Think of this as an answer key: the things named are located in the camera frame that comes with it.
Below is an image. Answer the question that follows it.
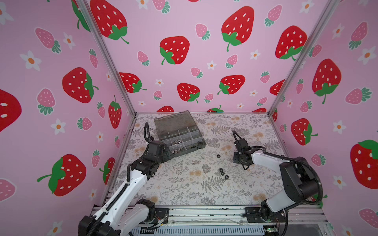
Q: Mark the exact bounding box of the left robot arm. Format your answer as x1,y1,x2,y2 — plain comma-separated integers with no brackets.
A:
78,123,169,236

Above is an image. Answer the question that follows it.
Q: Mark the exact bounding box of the clear plastic organizer box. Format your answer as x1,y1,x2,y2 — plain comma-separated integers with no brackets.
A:
154,111,206,157

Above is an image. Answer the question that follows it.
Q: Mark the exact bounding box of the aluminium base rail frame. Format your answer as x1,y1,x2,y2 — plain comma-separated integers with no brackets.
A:
79,204,334,236

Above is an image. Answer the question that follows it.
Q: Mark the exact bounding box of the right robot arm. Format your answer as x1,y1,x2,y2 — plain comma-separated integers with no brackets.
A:
232,130,323,222

